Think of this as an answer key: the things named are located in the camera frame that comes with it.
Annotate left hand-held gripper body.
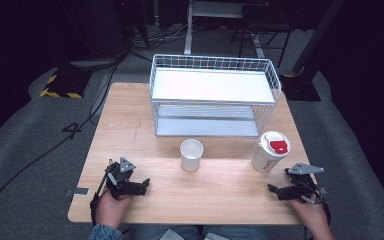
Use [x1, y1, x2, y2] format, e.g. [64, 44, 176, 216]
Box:
[104, 156, 137, 201]

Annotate person's left hand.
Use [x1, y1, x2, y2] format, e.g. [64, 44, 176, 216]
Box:
[94, 191, 134, 230]

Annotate person's right hand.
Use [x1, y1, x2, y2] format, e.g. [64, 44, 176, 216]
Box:
[288, 198, 332, 232]

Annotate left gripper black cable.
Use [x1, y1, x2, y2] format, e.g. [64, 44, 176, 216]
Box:
[89, 173, 110, 228]

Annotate white paper sheet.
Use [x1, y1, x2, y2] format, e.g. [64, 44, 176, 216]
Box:
[159, 228, 185, 240]
[204, 232, 230, 240]

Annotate bundle of floor cables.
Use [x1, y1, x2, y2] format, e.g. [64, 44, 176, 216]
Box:
[126, 22, 196, 56]

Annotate white desk frame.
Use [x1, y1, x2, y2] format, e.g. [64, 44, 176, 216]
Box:
[183, 0, 268, 59]

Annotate long black floor cable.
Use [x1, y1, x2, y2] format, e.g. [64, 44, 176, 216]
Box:
[0, 58, 123, 240]

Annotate white tumbler with red lid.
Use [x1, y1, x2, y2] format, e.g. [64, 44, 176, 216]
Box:
[251, 130, 292, 174]

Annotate white paper cup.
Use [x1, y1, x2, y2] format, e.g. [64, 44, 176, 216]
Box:
[179, 138, 205, 173]

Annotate black slanted stand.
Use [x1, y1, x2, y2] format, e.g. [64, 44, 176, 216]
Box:
[279, 0, 346, 102]

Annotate grey tape strip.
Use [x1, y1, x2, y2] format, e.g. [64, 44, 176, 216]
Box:
[64, 187, 90, 197]

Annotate white wire shelf rack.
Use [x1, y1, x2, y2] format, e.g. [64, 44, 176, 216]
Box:
[148, 53, 283, 139]

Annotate yellow black striped stand base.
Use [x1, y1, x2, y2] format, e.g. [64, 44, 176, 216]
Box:
[39, 67, 93, 100]

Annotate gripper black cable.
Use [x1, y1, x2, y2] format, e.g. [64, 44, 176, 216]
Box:
[89, 173, 110, 228]
[319, 199, 333, 228]

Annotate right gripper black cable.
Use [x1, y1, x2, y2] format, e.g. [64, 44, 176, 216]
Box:
[319, 199, 333, 228]

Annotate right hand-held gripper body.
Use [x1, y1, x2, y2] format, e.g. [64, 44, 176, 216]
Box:
[285, 162, 328, 205]

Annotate black chair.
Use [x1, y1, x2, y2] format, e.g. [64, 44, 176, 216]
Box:
[229, 2, 295, 69]

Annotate person's legs in jeans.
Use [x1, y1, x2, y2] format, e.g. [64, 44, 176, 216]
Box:
[124, 224, 269, 240]

